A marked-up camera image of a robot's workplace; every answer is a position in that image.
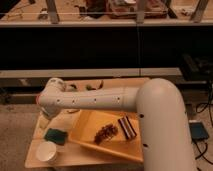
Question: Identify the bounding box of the white paper cup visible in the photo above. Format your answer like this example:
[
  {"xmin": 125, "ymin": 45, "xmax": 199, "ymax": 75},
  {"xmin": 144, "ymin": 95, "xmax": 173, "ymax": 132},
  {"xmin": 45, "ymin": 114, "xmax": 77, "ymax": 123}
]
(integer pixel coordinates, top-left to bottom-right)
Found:
[{"xmin": 36, "ymin": 141, "xmax": 58, "ymax": 163}]

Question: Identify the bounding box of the yellow plastic bin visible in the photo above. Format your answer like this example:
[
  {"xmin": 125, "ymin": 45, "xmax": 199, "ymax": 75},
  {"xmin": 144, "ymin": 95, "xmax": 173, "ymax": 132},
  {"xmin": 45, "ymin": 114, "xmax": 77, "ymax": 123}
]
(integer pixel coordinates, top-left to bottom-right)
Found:
[{"xmin": 69, "ymin": 110, "xmax": 143, "ymax": 163}]

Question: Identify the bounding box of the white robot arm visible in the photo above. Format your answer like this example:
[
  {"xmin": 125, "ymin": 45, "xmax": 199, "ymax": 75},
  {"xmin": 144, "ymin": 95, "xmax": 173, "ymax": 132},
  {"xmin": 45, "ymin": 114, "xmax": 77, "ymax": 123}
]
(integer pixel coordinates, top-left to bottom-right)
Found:
[{"xmin": 37, "ymin": 78, "xmax": 197, "ymax": 171}]

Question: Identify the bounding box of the green sponge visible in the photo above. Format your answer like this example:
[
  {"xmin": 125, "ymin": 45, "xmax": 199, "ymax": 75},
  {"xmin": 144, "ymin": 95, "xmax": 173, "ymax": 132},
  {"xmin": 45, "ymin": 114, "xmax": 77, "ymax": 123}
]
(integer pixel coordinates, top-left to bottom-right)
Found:
[{"xmin": 44, "ymin": 128, "xmax": 68, "ymax": 145}]

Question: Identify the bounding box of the striped dark block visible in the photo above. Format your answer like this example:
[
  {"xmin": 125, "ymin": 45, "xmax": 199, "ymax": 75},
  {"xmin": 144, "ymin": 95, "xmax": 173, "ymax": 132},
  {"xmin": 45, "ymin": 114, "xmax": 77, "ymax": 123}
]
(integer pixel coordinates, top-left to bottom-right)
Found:
[{"xmin": 118, "ymin": 116, "xmax": 137, "ymax": 140}]

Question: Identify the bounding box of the black foot pedal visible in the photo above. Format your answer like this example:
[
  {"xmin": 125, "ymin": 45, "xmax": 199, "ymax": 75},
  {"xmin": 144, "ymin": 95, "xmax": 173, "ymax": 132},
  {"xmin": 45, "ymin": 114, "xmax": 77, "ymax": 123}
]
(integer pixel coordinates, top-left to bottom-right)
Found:
[{"xmin": 189, "ymin": 122, "xmax": 209, "ymax": 140}]

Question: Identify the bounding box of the brown crumbly food pile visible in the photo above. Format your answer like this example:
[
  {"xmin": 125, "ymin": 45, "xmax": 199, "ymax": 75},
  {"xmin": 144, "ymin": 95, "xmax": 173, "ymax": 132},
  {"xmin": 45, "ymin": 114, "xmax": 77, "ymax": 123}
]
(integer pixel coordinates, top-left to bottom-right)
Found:
[{"xmin": 94, "ymin": 124, "xmax": 118, "ymax": 145}]

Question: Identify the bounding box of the wooden table board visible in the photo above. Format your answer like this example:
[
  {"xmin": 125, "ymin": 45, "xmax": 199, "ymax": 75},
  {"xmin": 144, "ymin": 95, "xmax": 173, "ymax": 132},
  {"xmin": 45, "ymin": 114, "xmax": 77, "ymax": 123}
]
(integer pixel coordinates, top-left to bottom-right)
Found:
[{"xmin": 25, "ymin": 78, "xmax": 148, "ymax": 168}]

